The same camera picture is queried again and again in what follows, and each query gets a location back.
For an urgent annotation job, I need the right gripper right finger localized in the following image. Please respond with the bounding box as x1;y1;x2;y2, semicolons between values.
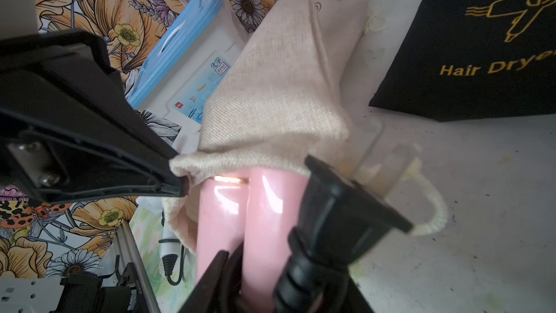
343;279;374;313

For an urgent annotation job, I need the blue lidded storage box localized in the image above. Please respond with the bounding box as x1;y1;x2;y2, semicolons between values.
126;0;249;154

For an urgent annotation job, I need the aluminium front rail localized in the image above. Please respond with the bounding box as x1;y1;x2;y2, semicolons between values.
113;220;161;313

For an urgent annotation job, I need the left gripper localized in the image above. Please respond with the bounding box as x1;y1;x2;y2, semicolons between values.
1;29;189;204

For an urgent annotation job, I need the black hair dryer pouch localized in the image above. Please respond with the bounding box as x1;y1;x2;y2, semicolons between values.
369;0;555;122

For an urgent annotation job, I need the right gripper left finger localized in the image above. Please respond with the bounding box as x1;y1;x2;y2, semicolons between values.
178;250;229;313

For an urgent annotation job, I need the white hair dryer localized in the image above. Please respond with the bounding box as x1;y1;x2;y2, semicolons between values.
159;223;185;286

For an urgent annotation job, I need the beige cloth bag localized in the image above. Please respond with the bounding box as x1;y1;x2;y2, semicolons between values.
161;0;449;253

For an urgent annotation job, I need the pink hair dryer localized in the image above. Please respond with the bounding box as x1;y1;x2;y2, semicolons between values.
195;156;413;312

